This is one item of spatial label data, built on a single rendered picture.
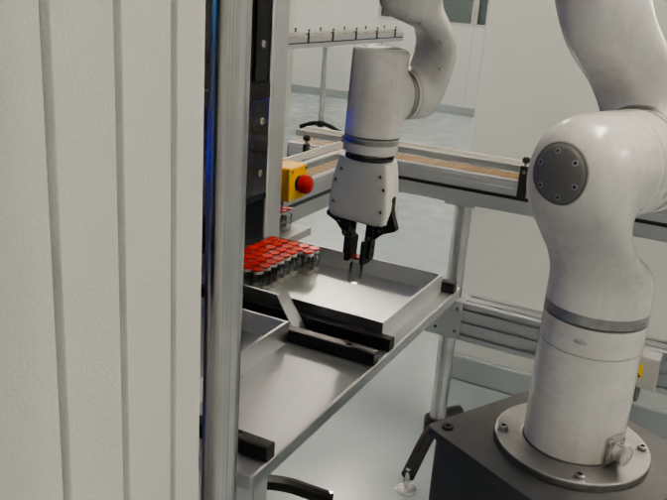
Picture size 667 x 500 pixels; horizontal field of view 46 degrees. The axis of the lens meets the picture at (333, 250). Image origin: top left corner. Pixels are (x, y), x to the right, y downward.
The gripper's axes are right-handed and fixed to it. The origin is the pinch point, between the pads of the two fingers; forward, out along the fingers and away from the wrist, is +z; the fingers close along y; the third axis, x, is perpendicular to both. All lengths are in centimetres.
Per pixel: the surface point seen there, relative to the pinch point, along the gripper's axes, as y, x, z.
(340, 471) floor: -34, 76, 101
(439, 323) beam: -18, 96, 54
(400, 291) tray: 2.3, 14.2, 11.2
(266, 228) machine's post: -29.8, 18.5, 8.5
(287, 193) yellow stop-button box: -30.2, 25.9, 2.8
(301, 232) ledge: -30.2, 32.9, 12.9
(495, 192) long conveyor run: -7, 95, 11
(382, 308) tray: 3.2, 5.2, 11.2
